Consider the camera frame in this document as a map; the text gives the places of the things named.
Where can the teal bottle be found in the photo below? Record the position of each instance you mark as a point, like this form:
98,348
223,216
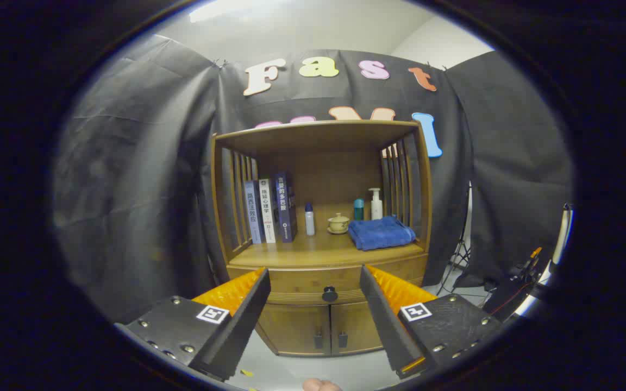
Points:
358,209

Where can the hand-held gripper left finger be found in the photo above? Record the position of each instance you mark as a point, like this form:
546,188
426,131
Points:
237,336

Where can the blue folded towel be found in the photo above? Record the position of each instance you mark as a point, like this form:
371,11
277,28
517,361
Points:
381,233

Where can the white pump bottle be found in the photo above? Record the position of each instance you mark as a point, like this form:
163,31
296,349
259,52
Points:
376,209

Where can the black tripod stand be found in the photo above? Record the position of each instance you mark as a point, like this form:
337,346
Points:
461,250

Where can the wooden cabinet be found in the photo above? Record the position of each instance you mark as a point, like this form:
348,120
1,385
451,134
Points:
318,179

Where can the light blue book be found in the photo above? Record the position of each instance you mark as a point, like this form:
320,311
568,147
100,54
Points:
253,214

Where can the beige lidded teacup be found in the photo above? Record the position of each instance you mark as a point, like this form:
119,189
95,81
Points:
339,223

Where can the wooden drawer with black knob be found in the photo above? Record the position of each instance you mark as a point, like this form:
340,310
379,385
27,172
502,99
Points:
313,277

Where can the wooden countertop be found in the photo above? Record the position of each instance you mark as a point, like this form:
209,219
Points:
318,247

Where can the white bottle with blue cap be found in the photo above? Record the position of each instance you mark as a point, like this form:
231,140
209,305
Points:
310,222

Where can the white pole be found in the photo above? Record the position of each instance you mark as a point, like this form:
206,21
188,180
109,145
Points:
564,233

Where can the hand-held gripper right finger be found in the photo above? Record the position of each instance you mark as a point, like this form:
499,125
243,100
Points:
386,326

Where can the black equipment with orange part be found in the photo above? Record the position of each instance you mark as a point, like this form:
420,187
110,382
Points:
508,296

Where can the white book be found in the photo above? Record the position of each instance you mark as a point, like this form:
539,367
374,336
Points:
268,212

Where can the dark blue book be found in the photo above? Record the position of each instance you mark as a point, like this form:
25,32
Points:
285,209

